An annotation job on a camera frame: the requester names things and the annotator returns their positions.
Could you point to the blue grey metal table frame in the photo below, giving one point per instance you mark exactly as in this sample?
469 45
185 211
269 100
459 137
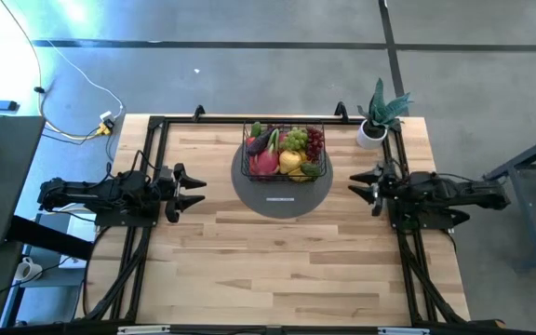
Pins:
535 232

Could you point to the red grape bunch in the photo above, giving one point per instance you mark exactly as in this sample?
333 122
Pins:
315 142

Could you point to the green cucumber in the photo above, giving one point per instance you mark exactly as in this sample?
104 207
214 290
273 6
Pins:
256 129

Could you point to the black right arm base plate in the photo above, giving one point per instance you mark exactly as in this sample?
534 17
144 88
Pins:
431 221

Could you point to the white yellow plug adapter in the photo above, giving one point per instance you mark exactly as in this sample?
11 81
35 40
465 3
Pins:
106 122

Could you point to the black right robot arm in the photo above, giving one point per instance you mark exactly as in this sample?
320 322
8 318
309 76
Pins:
473 195

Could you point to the yellow pear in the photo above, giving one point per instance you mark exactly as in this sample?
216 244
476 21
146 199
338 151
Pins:
290 161

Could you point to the white paper sheet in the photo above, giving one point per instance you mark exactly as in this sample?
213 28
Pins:
82 228

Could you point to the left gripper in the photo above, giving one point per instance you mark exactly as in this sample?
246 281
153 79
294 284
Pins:
172 195

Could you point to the purple eggplant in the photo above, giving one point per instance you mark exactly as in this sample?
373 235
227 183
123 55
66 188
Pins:
258 144

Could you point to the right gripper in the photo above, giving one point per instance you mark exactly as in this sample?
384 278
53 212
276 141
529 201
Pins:
389 191

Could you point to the black desk beam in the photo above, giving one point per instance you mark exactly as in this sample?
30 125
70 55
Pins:
49 237

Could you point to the grey desk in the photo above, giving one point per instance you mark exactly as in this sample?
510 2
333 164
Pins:
7 177

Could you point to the green grape bunch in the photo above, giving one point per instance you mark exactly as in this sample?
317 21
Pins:
296 138

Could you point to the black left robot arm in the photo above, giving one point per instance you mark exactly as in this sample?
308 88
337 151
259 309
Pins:
77 193

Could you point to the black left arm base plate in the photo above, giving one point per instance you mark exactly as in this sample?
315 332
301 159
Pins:
124 219

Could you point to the green plant in white pot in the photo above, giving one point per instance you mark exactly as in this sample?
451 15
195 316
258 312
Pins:
375 132

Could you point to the grey round mat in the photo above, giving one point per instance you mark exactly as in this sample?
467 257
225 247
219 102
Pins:
249 195

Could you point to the white mug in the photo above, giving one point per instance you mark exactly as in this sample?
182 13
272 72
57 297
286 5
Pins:
26 270

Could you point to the silver bracket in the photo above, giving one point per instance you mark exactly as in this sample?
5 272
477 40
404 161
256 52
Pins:
142 330
403 331

